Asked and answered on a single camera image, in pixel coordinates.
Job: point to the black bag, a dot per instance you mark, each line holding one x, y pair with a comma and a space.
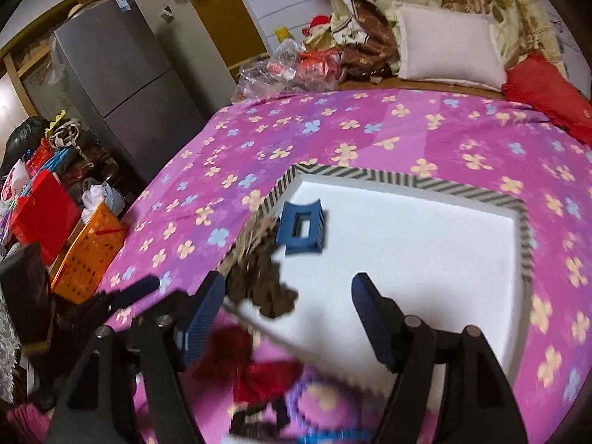
26, 136

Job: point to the white pillow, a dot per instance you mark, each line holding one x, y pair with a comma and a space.
444, 46

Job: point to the grey refrigerator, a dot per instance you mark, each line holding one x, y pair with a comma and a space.
124, 87

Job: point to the brown patterned blanket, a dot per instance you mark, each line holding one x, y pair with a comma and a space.
366, 40

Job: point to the blue hair claw clip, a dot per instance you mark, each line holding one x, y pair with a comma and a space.
301, 228

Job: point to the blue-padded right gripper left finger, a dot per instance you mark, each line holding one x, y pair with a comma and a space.
196, 318

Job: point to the red gift bag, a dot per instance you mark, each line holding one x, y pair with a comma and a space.
46, 215

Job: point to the orange plastic basket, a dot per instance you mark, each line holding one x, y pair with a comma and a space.
89, 256

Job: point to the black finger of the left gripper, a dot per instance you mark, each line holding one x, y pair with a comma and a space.
109, 303

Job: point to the pink floral bedsheet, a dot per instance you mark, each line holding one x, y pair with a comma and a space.
184, 223

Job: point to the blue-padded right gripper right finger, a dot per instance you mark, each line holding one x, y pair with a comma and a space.
381, 320

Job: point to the clear plastic bags pile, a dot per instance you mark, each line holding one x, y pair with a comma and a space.
289, 69

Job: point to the leopard print scrunchie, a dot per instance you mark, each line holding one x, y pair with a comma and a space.
250, 273

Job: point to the white striped-rim tray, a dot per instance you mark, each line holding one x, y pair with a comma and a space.
452, 254

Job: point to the red satin bow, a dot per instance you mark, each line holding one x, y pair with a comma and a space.
229, 359

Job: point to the red cushion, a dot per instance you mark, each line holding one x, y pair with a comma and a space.
536, 82

